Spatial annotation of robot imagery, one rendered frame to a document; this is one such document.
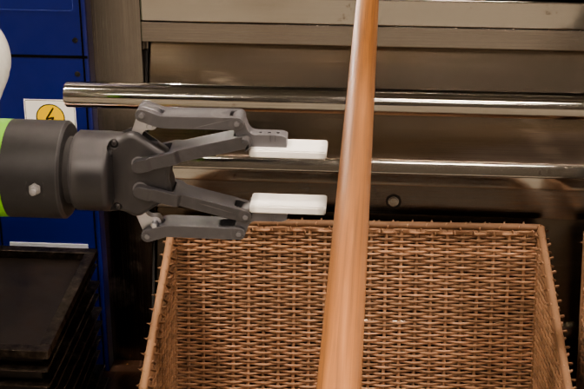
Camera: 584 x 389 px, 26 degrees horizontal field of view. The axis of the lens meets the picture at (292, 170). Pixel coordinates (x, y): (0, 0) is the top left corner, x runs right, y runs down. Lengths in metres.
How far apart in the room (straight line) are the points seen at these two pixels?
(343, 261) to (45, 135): 0.33
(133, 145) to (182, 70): 0.69
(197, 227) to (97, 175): 0.11
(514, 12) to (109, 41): 0.57
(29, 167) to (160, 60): 0.72
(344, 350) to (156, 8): 1.01
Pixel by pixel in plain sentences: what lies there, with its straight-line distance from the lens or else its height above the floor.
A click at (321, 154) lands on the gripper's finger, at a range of 1.14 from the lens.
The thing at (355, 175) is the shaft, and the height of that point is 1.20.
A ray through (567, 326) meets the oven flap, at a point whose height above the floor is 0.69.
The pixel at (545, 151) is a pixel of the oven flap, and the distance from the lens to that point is 1.84.
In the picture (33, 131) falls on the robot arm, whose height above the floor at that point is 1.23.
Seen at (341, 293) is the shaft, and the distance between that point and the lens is 0.94.
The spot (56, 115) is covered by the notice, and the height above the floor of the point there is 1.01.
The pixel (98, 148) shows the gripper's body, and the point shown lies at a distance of 1.16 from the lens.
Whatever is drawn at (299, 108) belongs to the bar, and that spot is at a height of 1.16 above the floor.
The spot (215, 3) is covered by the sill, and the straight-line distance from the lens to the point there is 1.79.
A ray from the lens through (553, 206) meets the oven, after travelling 1.90.
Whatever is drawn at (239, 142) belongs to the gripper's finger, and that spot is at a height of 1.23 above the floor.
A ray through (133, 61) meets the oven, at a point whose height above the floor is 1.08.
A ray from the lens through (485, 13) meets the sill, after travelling 1.78.
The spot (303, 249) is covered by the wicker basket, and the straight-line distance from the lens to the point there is 1.87.
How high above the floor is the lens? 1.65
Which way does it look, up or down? 23 degrees down
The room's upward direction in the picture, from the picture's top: straight up
